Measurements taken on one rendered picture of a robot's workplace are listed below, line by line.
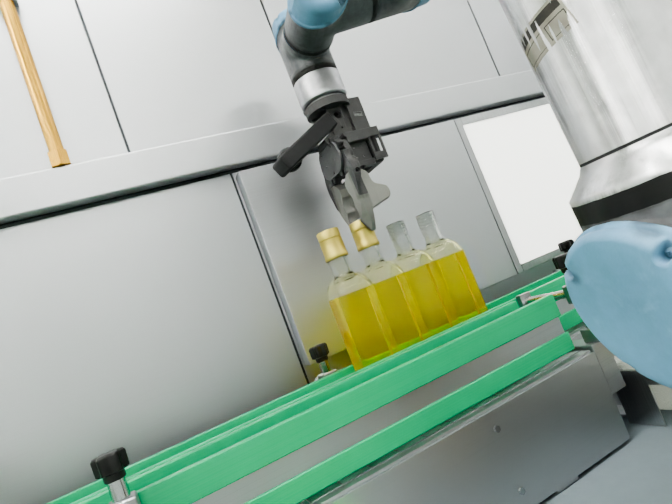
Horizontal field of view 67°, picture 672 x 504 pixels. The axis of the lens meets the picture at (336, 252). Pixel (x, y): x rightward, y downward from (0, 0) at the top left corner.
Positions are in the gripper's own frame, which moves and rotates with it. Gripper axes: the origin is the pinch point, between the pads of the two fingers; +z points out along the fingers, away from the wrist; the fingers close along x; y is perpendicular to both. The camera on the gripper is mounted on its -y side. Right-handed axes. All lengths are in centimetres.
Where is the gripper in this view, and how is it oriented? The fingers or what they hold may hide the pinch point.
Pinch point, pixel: (360, 226)
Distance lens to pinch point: 77.2
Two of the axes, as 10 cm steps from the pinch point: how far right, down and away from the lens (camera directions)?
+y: 8.6, -2.9, 4.2
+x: -3.7, 2.2, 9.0
